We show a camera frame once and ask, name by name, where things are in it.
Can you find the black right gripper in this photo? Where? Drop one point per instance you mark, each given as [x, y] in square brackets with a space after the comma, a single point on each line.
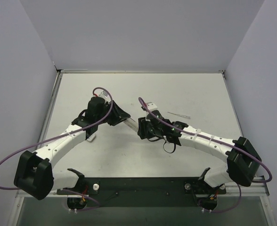
[142, 128]

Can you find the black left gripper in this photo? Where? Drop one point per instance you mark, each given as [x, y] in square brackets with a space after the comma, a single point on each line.
[119, 114]

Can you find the white remote control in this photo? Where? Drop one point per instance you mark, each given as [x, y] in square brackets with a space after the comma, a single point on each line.
[132, 124]

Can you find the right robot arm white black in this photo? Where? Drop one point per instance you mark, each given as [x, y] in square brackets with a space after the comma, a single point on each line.
[240, 160]

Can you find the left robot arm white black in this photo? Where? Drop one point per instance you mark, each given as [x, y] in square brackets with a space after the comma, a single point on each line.
[35, 174]

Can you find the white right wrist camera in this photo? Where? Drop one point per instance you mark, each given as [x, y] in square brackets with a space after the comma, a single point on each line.
[151, 106]

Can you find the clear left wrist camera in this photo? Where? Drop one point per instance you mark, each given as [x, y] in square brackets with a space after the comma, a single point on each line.
[104, 95]

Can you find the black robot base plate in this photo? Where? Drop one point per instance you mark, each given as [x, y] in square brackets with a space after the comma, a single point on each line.
[146, 192]

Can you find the aluminium table frame rail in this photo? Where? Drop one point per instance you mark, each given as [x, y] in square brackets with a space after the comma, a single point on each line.
[136, 134]

